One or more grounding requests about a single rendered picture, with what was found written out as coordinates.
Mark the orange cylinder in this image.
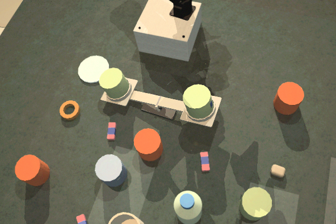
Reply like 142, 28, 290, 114
15, 155, 50, 186
274, 82, 304, 115
134, 129, 163, 162

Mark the grey cylinder with white top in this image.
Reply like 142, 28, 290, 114
95, 154, 127, 187

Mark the cream balance beam with square pans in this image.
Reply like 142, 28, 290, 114
101, 78, 222, 128

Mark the orange ring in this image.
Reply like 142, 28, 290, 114
60, 100, 80, 120

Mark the cream-white round dish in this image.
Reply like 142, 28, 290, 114
78, 56, 109, 83

